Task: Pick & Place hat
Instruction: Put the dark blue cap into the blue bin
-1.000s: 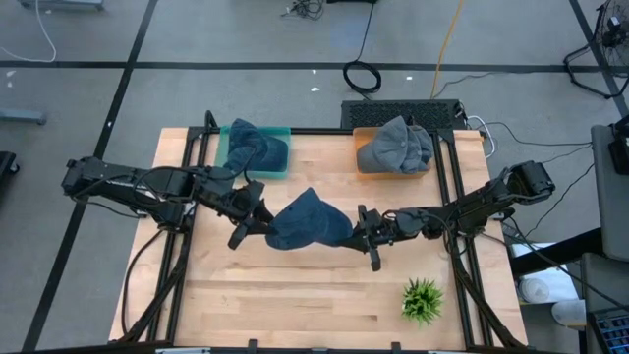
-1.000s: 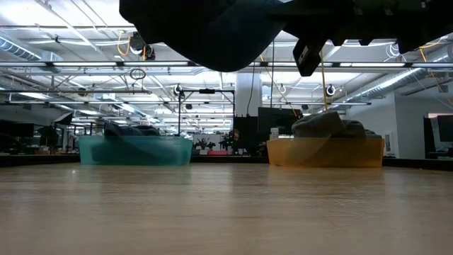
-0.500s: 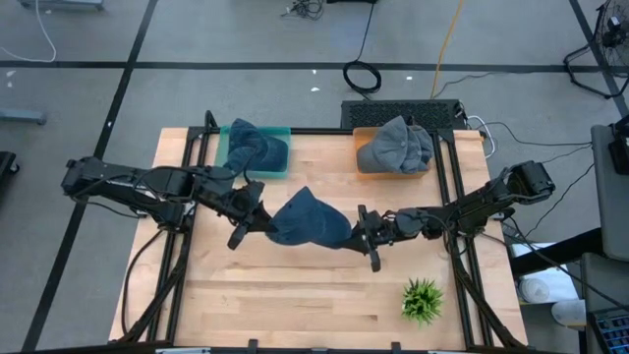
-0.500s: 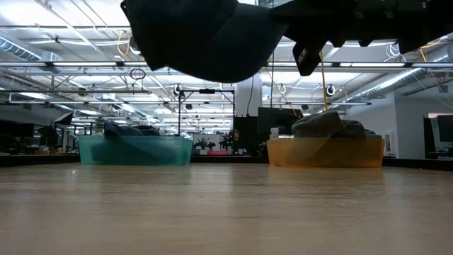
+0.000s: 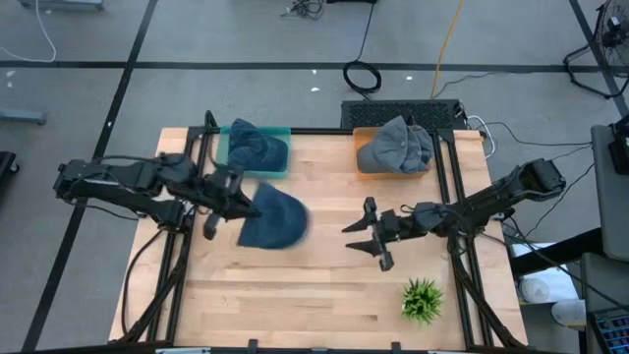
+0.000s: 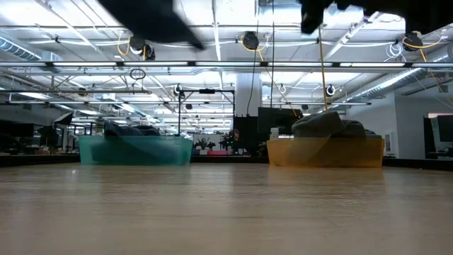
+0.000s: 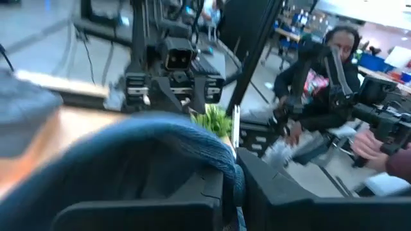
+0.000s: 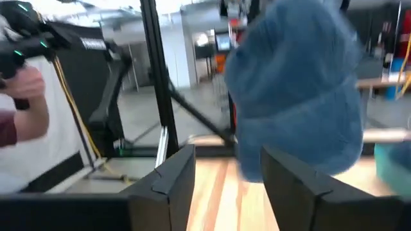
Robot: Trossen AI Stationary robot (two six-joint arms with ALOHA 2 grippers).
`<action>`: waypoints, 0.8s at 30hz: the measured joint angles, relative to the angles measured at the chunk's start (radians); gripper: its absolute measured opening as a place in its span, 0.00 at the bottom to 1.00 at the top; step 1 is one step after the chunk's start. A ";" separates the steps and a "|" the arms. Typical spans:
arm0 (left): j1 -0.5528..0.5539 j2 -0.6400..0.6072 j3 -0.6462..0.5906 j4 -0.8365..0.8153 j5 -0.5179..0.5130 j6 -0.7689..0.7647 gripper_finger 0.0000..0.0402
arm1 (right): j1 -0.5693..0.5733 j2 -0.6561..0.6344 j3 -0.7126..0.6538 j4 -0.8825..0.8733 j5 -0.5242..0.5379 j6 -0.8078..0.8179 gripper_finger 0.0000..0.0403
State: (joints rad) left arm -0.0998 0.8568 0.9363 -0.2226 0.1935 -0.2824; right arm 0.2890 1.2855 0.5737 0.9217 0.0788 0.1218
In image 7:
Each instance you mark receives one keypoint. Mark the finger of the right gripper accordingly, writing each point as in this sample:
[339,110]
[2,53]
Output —
[165,96]
[199,96]

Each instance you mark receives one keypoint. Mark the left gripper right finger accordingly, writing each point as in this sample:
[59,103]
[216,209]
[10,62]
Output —
[305,215]

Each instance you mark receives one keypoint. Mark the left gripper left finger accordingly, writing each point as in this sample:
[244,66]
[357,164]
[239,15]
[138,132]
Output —
[144,216]

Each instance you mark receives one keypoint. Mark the blue denim baseball cap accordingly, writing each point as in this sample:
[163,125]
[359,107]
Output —
[192,141]

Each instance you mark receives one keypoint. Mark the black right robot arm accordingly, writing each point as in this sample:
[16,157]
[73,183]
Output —
[139,38]

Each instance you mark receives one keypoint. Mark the green plant in white pot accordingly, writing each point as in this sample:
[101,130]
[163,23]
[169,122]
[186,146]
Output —
[215,120]

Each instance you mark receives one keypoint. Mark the silver aluminium bar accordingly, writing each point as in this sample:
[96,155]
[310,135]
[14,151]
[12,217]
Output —
[236,128]

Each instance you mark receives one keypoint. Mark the person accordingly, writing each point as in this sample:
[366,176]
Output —
[212,9]
[343,41]

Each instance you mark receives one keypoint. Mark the person's hand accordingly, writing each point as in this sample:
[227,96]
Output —
[369,150]

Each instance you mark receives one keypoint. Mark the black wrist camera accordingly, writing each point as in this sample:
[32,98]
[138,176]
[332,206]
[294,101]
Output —
[176,57]

